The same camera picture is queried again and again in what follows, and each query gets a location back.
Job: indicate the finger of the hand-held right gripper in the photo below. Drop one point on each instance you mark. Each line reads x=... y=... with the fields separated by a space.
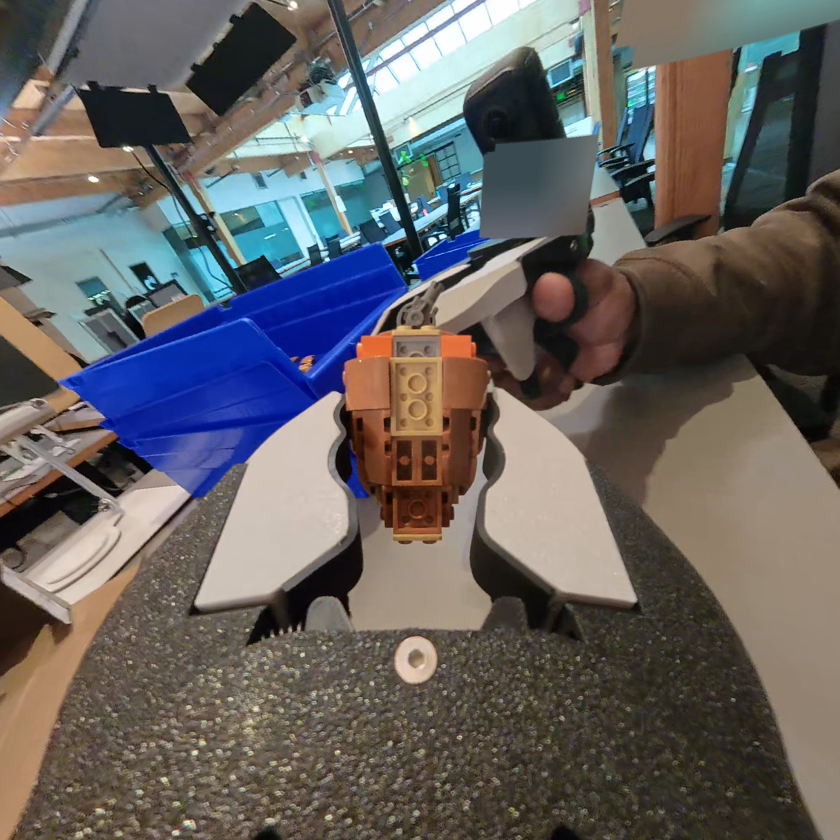
x=492 y=282

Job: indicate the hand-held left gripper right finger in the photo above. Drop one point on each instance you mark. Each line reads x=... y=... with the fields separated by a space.
x=558 y=525

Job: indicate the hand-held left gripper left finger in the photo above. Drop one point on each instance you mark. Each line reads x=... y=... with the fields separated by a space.
x=276 y=525

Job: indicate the small grey toy part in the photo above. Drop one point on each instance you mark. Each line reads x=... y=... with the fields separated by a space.
x=418 y=315

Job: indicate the brown toy brick model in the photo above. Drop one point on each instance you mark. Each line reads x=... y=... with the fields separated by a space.
x=414 y=460

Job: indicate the person's right forearm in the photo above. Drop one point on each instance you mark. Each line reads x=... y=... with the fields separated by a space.
x=735 y=289

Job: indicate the person's right hand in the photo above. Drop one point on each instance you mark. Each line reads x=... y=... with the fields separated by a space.
x=610 y=328

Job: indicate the blue storage bin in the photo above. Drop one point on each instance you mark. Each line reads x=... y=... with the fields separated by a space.
x=453 y=252

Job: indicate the black pole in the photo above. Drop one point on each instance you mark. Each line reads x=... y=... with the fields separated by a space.
x=374 y=118

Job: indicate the stack of blue plastic bins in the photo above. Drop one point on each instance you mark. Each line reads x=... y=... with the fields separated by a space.
x=197 y=394

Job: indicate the ceiling projector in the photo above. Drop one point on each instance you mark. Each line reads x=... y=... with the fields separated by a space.
x=324 y=89

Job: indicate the wooden pillar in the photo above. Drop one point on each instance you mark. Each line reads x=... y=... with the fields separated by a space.
x=689 y=145

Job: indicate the black panel light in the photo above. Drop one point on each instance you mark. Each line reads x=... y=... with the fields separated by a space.
x=131 y=118
x=243 y=53

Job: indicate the black tripod stand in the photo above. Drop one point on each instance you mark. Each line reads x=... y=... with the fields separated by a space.
x=197 y=223

